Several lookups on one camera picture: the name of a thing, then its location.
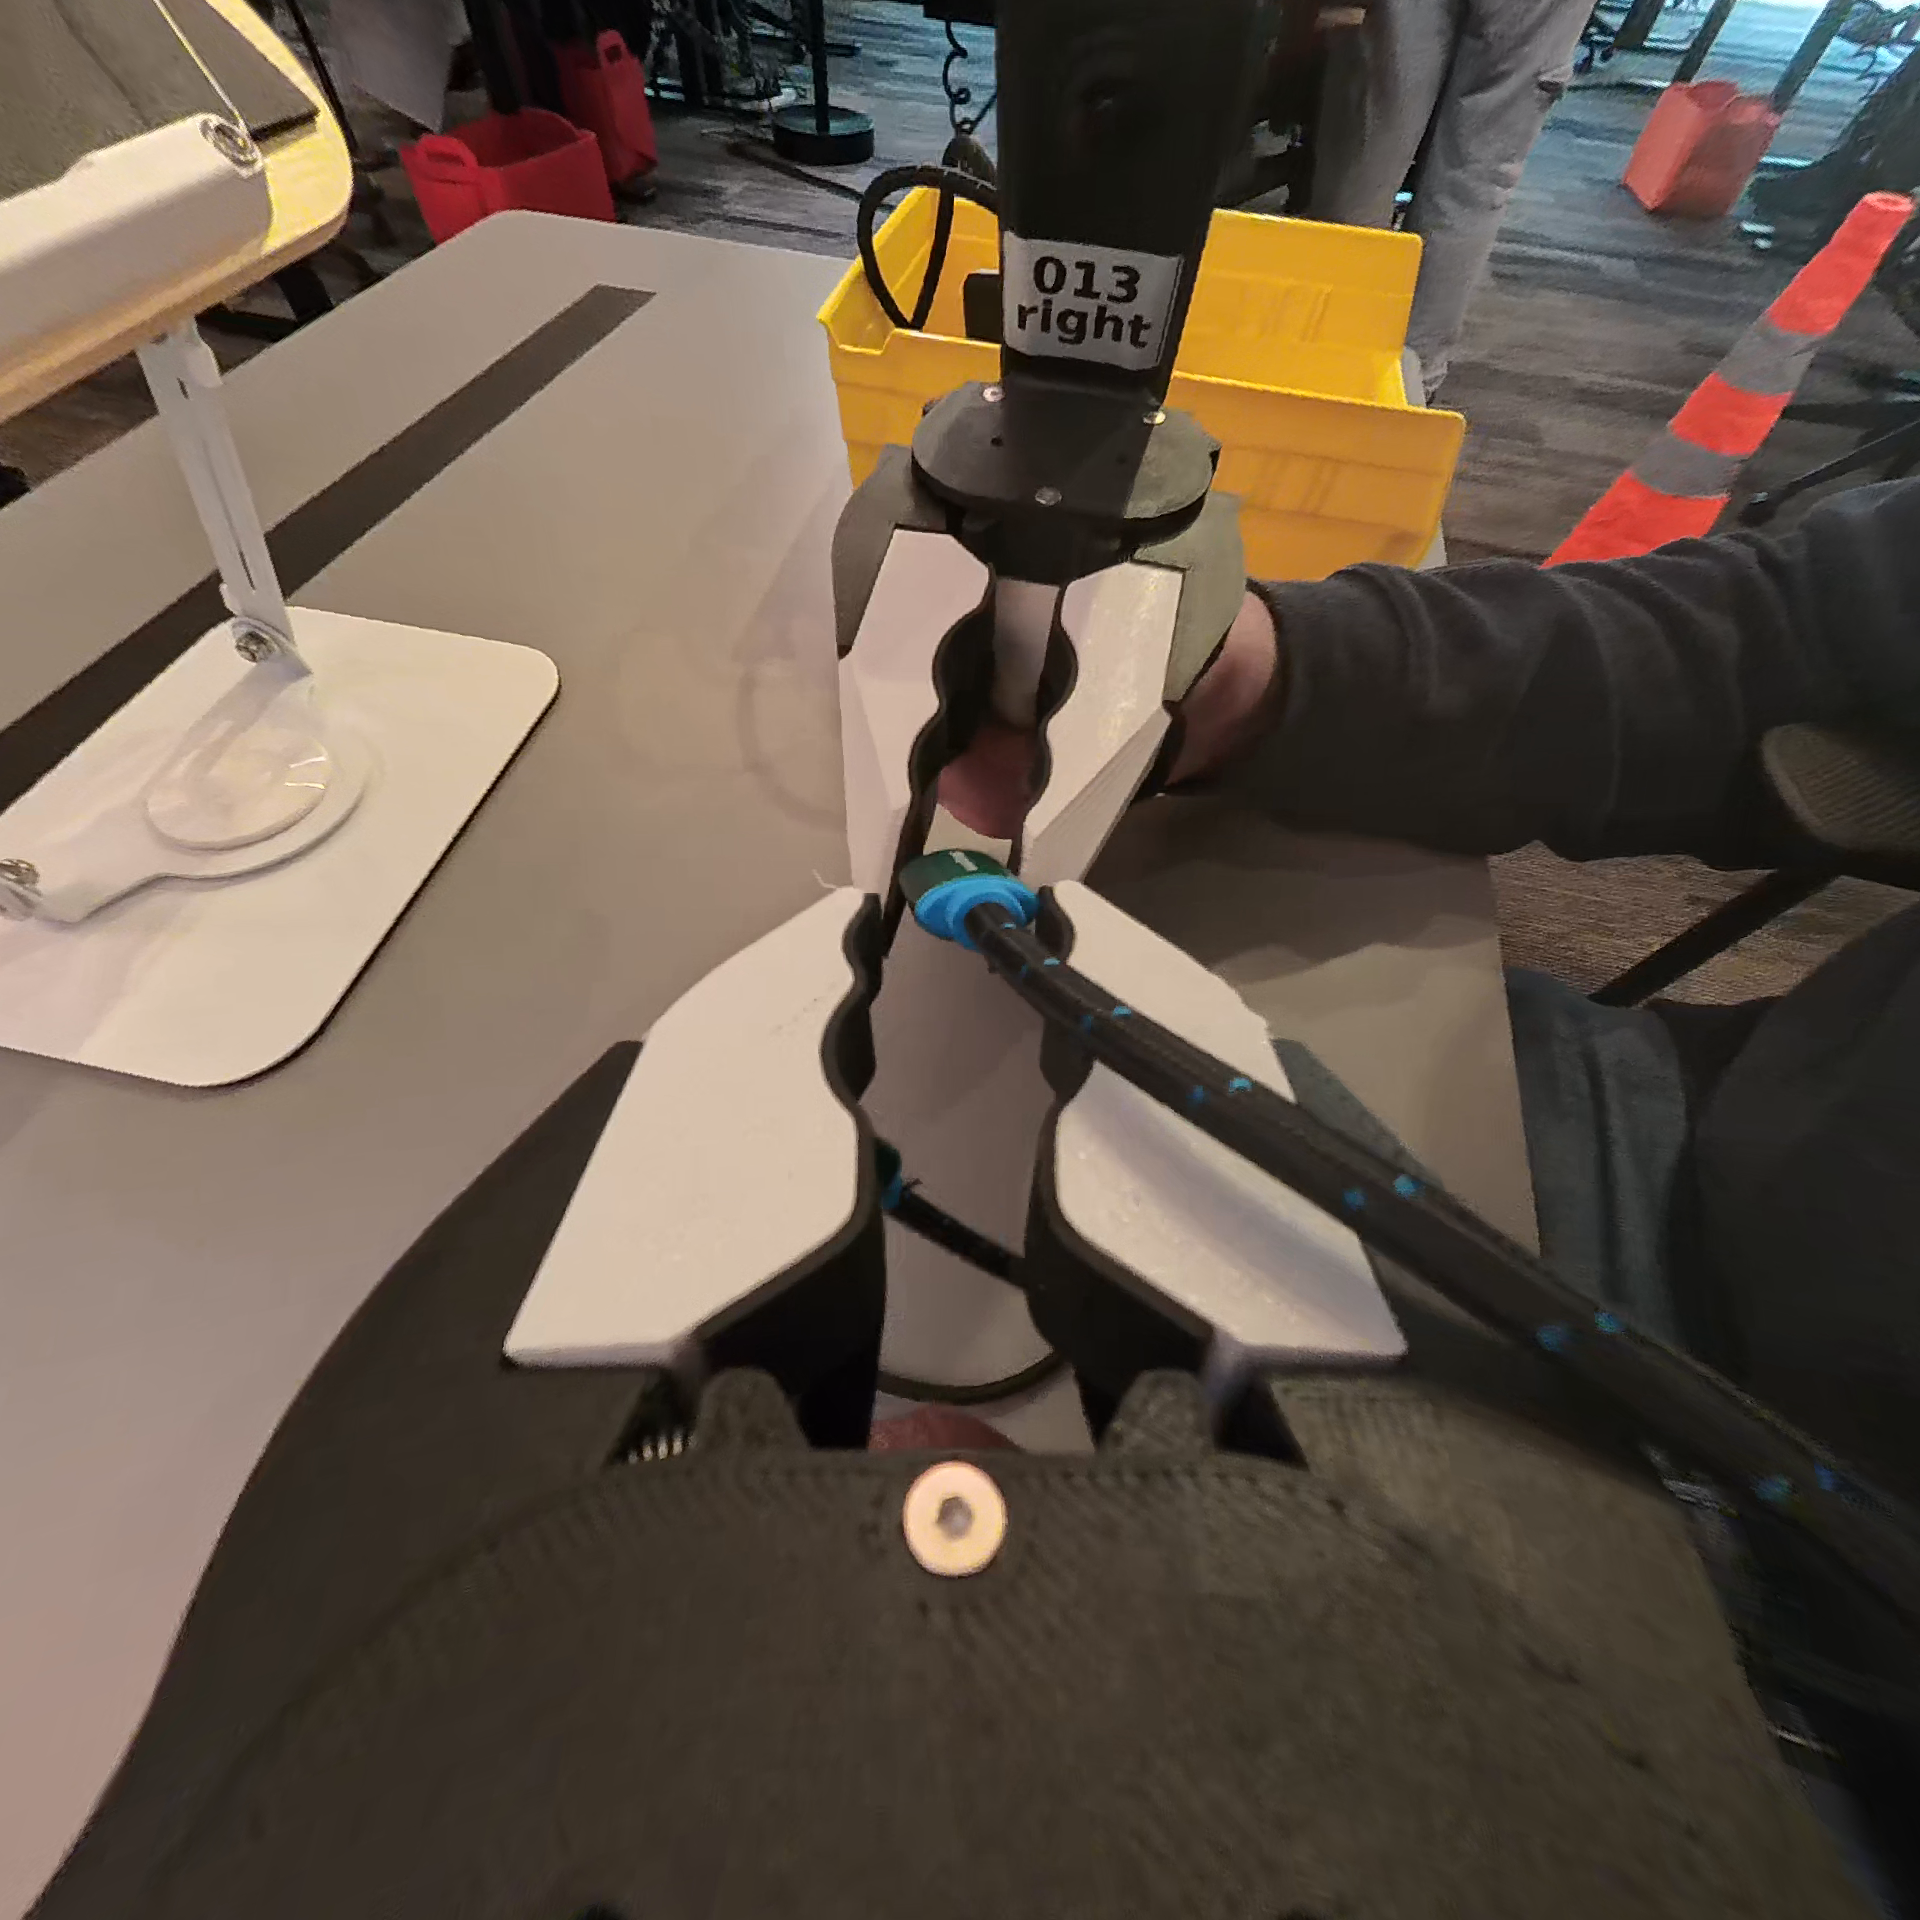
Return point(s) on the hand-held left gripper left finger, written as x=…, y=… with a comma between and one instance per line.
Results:
x=705, y=1155

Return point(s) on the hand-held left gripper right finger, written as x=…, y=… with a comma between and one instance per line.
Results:
x=1170, y=1245

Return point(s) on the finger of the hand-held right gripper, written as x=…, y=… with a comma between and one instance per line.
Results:
x=884, y=676
x=1117, y=676

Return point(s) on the yellow divided storage bin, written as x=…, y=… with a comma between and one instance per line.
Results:
x=1289, y=436

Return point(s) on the person's right forearm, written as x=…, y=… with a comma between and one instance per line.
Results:
x=1574, y=676

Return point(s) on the person's right hand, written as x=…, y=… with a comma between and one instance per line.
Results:
x=1237, y=691

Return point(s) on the person's blue jeans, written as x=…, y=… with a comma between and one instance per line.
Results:
x=1589, y=1079

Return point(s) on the white wooden laptop stand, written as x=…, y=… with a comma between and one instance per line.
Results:
x=300, y=901

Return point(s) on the red plastic bin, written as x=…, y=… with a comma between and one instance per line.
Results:
x=609, y=107
x=509, y=172

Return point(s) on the orange traffic cone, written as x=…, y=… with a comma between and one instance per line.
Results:
x=1724, y=422

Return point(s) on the salmon plastic bin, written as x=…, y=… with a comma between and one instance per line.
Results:
x=1702, y=149

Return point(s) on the black mesh office chair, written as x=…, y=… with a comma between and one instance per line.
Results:
x=1844, y=780

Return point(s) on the white hanging paper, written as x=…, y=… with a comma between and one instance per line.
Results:
x=389, y=61

